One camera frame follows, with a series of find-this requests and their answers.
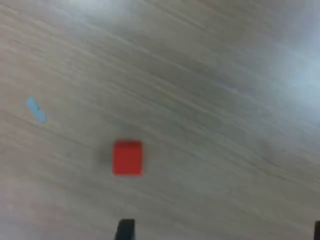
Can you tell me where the red cube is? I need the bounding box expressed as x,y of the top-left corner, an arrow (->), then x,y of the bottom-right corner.
111,139 -> 145,177

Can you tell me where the small blue tape mark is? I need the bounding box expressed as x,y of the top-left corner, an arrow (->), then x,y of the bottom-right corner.
24,96 -> 48,124

